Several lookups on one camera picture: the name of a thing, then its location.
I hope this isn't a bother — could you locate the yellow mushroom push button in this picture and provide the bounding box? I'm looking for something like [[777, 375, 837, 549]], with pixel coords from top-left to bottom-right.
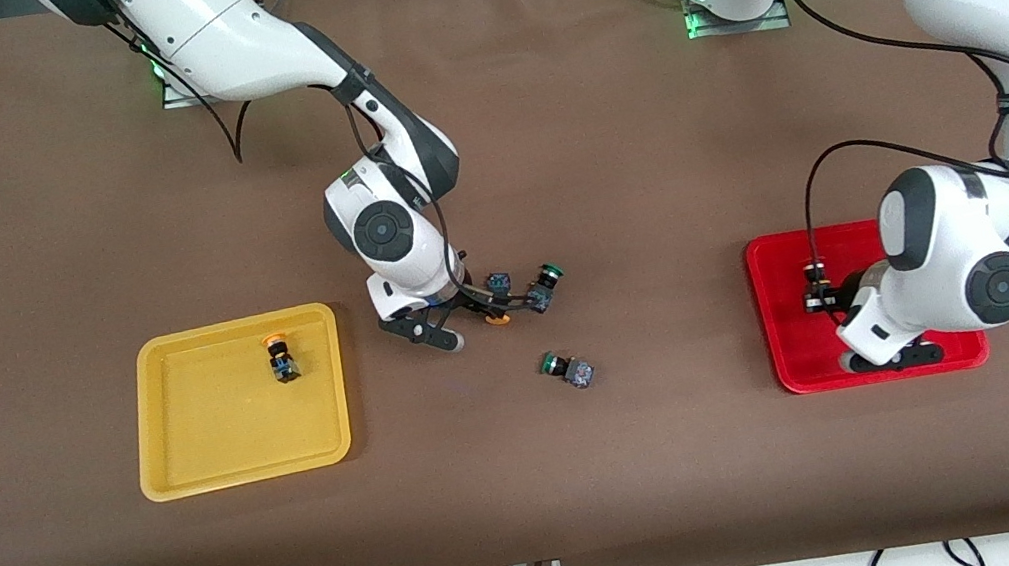
[[477, 269, 520, 330], [260, 328, 303, 387]]

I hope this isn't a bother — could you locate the red plastic tray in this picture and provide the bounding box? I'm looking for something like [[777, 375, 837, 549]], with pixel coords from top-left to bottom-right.
[[741, 203, 992, 402]]

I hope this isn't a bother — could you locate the green mushroom push button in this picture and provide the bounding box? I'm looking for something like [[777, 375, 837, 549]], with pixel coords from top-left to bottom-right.
[[537, 345, 599, 396], [518, 260, 571, 318]]

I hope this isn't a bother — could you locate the brown table cover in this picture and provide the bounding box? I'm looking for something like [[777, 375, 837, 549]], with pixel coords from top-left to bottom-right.
[[0, 0, 1009, 566]]

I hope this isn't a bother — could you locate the yellow plastic tray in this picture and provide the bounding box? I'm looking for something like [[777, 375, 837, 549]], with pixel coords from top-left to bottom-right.
[[116, 300, 363, 506]]

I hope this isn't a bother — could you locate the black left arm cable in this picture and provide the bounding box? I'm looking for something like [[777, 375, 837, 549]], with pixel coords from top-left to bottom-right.
[[769, 0, 1009, 276]]

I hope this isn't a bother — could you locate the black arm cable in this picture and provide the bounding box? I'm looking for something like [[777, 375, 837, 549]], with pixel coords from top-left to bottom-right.
[[769, 0, 1009, 276], [109, 0, 534, 363]]

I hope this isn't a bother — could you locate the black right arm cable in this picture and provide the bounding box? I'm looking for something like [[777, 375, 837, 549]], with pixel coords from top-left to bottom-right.
[[109, 0, 534, 363]]

